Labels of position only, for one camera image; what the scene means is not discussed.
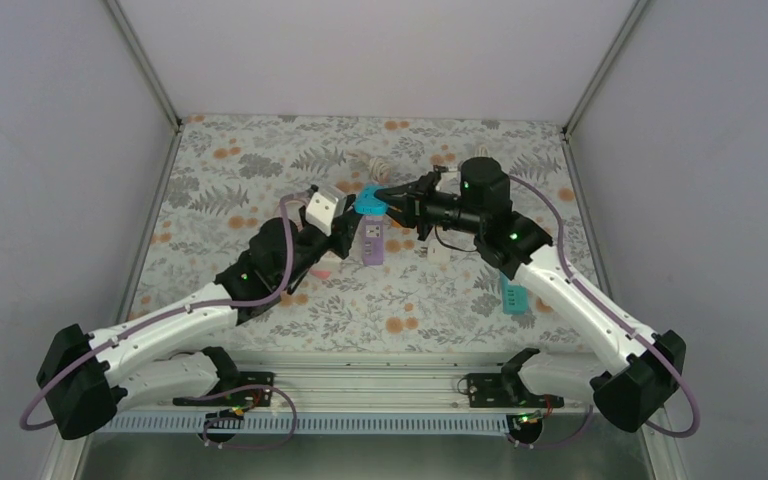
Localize pink triangular power strip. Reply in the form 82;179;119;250
310;269;332;280

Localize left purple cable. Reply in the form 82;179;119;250
19;190;312;452

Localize white plug adapter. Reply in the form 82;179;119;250
318;254;342;273

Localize white coiled cable centre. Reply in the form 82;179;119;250
350;152;392;183

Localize aluminium rail frame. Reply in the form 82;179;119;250
69;351;664;415

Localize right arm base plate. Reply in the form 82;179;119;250
463;373;565;408

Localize teal power strip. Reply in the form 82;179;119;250
499;273;530;315

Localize cyan cube socket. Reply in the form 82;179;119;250
353;184;388;216

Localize white square plug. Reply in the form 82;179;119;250
427;244;451;265

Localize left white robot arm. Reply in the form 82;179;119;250
32;207;361;440

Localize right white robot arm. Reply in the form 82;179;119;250
374;157;700;438

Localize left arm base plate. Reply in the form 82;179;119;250
172;371;275;408

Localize purple power strip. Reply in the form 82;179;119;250
362;215;385;266

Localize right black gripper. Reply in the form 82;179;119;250
374;172;483;242

